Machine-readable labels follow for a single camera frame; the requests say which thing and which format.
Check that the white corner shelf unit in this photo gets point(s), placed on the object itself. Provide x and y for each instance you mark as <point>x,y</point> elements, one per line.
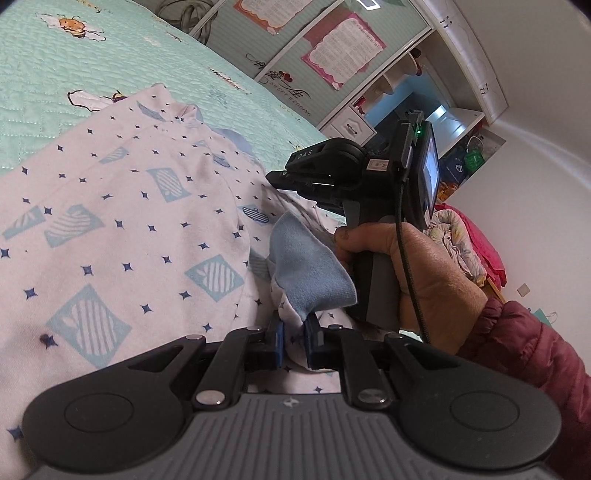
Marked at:
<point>401,76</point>

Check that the person's right hand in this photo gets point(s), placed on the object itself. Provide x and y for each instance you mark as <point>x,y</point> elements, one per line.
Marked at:
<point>438,295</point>

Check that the orange-bordered poster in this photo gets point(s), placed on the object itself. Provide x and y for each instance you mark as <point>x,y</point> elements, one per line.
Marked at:
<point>272,11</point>

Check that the hanging coloured bags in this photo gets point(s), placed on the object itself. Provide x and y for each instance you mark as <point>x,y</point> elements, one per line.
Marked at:
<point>461,166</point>

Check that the white drawer cabinet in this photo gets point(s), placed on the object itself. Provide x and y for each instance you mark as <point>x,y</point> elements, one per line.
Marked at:
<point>346,124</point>

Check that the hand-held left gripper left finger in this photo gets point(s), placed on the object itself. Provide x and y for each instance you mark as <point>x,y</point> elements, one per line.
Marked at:
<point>279,344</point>

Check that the sliding-door wardrobe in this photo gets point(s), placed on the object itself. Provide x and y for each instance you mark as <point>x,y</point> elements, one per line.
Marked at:
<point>286,60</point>

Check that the white room door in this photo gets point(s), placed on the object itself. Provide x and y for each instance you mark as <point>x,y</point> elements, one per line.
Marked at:
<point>457,129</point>

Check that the white blue-patterned long-sleeve shirt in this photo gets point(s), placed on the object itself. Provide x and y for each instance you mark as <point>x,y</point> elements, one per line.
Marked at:
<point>115,207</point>

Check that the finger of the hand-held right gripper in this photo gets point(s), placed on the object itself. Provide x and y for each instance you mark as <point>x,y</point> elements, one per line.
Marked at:
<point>295,182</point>

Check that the grey coiled hoops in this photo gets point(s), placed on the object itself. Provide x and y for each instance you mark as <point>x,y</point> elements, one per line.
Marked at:
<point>187,18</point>

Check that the pink-bordered poster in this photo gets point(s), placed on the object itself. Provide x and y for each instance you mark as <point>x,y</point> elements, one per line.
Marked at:
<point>344,50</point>

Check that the white wall socket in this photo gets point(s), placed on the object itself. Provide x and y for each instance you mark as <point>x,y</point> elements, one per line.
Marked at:
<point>524,290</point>

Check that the red blanket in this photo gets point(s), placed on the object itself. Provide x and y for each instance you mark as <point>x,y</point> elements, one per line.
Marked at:
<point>487,249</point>

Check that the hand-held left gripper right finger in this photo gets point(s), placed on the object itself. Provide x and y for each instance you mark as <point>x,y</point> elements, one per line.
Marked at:
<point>308,344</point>

